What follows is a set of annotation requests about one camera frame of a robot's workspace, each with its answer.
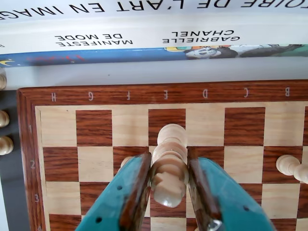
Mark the white Gabrielle Chanel book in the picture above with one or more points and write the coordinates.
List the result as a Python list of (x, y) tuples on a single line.
[(144, 29)]

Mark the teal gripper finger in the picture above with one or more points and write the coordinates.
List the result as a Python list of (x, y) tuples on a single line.
[(228, 204), (113, 199)]

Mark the thin blue illustrated book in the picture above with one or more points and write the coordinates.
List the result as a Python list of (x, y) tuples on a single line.
[(120, 56)]

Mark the pale captured chess piece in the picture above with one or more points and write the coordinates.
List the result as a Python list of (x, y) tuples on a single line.
[(4, 119), (3, 79), (6, 145)]

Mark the pale wooden pawn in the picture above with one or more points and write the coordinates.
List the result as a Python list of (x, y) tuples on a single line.
[(125, 164), (286, 166)]

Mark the white art history book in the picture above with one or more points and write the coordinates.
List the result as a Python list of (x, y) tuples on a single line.
[(48, 9)]

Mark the moved light pawn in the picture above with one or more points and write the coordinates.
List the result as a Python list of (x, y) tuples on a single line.
[(172, 134)]

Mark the wooden folding chessboard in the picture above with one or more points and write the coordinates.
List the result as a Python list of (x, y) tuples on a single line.
[(96, 163)]

